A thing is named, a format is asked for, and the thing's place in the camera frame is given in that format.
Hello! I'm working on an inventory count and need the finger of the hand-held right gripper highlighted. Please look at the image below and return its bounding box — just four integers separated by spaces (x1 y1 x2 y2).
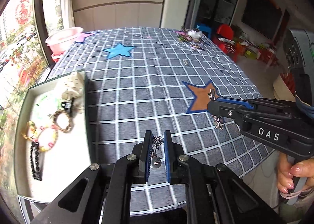
216 97 256 110
207 101 248 119

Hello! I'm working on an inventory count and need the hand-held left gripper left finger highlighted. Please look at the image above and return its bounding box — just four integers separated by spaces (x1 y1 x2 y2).
31 130 153 224

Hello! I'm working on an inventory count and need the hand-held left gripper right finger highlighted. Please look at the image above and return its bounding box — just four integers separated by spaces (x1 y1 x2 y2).
164 130 286 224

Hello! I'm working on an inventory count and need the silver pearl necklace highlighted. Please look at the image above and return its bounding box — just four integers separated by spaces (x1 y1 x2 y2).
151 136 163 168

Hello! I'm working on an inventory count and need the silver star chain hair clip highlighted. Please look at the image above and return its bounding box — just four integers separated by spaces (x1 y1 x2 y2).
207 89 225 130

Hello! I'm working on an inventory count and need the white jewellery tray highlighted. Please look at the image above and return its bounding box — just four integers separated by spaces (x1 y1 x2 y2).
13 69 92 200

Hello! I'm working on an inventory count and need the pink yellow beaded bracelet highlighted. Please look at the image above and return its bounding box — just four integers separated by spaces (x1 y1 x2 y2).
37 126 59 152

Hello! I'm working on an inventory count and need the black claw hair clip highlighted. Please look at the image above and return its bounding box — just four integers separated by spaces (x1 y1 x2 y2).
60 99 75 118

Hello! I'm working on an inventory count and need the brown braided hair tie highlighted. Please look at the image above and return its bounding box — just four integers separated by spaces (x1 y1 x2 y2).
53 110 74 133

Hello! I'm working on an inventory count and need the black bead bracelet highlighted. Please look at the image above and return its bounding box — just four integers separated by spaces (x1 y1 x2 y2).
29 141 43 181

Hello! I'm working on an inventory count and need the gold hair tie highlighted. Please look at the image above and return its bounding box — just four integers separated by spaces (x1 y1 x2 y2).
21 121 37 141

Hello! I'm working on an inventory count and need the person's right hand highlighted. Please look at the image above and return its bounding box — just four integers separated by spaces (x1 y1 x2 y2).
277 154 310 194

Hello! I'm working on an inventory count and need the blue cloth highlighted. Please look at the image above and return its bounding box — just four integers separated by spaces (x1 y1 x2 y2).
296 95 314 118

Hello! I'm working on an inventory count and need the pile of colourful boxes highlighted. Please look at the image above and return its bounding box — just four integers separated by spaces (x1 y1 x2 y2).
232 35 280 66

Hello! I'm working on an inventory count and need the grey checked tablecloth with stars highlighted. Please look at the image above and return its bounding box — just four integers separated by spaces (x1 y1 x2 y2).
47 27 275 216

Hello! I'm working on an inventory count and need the red plastic chair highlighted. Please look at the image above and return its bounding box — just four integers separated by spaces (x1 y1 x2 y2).
212 24 242 62

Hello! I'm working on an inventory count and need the pile of assorted hair accessories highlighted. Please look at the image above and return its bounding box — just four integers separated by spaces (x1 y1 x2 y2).
175 26 204 51

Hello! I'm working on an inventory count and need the blue plastic stool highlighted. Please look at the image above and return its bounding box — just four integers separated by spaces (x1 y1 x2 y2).
196 24 213 39

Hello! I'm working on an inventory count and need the black television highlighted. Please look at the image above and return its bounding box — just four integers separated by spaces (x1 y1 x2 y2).
242 0 282 40

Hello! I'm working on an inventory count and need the white dotted fabric scrunchie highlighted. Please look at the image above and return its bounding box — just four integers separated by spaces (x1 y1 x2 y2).
54 72 85 100

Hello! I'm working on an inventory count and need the white cabinet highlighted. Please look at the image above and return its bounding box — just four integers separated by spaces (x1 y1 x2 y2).
72 0 167 36

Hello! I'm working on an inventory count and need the pink plastic basin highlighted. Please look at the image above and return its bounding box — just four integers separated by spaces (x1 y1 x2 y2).
45 27 84 55

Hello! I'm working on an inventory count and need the red window decal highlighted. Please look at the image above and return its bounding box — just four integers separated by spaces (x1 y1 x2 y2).
15 0 32 25

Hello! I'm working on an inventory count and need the light green bracelet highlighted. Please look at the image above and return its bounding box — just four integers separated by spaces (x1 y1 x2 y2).
36 93 62 121

